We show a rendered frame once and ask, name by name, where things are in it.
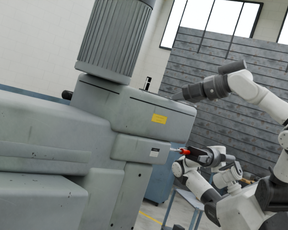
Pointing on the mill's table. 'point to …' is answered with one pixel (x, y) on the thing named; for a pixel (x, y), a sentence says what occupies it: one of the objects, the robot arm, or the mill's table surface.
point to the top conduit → (67, 95)
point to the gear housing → (140, 149)
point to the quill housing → (130, 196)
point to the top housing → (133, 109)
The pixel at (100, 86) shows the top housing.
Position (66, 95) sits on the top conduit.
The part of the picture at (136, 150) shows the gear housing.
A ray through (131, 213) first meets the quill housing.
